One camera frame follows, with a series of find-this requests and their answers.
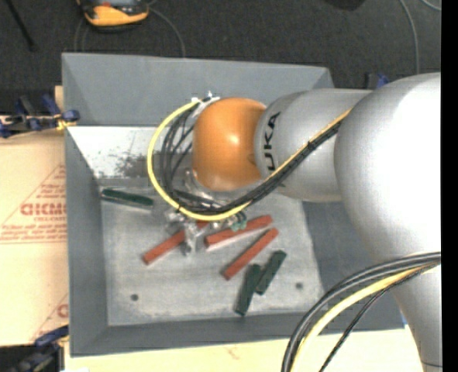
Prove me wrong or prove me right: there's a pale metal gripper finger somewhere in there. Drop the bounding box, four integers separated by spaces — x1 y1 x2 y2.
164 208 186 236
181 225 199 256

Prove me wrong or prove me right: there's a red-brown flat block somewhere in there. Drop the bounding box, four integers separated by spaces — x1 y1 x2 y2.
204 214 274 250
222 227 281 281
142 222 210 266

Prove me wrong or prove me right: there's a dark green flat block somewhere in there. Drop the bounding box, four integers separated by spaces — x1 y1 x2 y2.
254 250 288 296
234 263 262 317
100 188 155 208

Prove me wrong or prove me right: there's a grey metal bin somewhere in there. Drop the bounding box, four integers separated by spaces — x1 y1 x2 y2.
60 52 406 357

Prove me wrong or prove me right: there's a brown cardboard board, red print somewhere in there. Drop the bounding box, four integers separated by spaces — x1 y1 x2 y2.
0 85 71 349

